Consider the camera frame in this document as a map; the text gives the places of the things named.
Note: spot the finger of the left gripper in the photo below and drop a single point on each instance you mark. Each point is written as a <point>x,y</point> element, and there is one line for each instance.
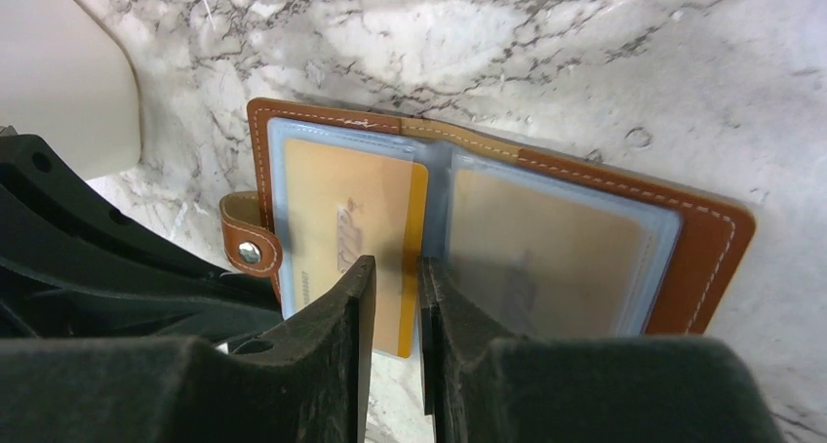
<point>57,230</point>
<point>135,300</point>

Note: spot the brown leather card holder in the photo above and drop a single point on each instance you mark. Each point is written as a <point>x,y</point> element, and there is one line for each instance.
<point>697,240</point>

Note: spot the gold credit card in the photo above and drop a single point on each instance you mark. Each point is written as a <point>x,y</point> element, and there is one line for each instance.
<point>541,263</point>

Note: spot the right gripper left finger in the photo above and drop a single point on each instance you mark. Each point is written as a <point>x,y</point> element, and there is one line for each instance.
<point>306,380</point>

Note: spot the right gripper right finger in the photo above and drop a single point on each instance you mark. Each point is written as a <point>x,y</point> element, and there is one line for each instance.
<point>483,383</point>

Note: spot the white rectangular plastic tray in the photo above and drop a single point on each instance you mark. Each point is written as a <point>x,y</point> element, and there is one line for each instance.
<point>65,79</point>

